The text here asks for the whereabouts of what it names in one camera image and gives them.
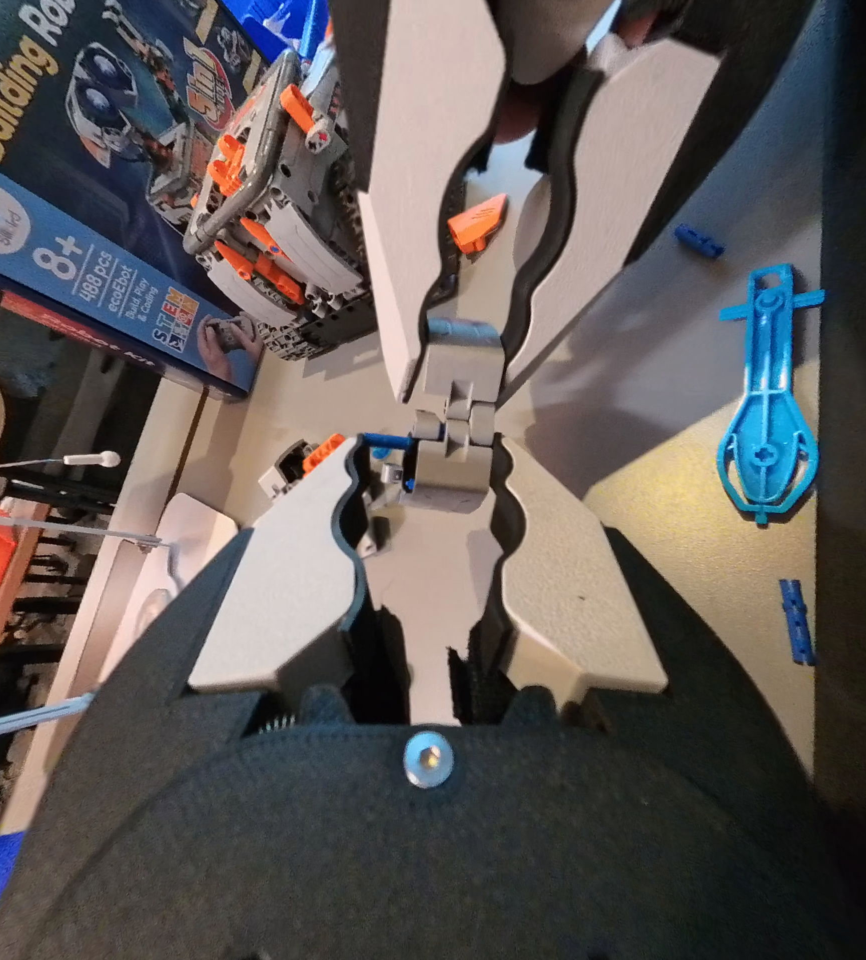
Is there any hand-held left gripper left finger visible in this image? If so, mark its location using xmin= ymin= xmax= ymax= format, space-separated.
xmin=190 ymin=435 xmax=392 ymax=699

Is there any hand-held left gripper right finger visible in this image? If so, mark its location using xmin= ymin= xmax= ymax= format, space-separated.
xmin=468 ymin=435 xmax=671 ymax=699

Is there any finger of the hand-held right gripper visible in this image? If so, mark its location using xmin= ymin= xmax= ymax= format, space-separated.
xmin=355 ymin=0 xmax=521 ymax=406
xmin=496 ymin=38 xmax=764 ymax=409

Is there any grey bracket brick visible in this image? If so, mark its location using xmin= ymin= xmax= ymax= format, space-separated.
xmin=415 ymin=315 xmax=506 ymax=445

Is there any blue connector pin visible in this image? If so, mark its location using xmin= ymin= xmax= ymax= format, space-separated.
xmin=675 ymin=225 xmax=728 ymax=261
xmin=777 ymin=578 xmax=818 ymax=670

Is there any orange wedge brick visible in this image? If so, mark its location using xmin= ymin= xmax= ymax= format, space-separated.
xmin=447 ymin=192 xmax=510 ymax=255

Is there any small grey orange brick assembly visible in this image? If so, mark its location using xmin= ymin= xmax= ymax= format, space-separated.
xmin=259 ymin=434 xmax=348 ymax=505

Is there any large grey tracked brick vehicle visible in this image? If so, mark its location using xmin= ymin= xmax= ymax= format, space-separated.
xmin=183 ymin=53 xmax=392 ymax=364

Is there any light blue paddle piece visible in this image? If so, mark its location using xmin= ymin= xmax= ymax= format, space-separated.
xmin=714 ymin=264 xmax=827 ymax=526

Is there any blue cardboard box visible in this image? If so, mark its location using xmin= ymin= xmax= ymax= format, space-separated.
xmin=0 ymin=0 xmax=336 ymax=400

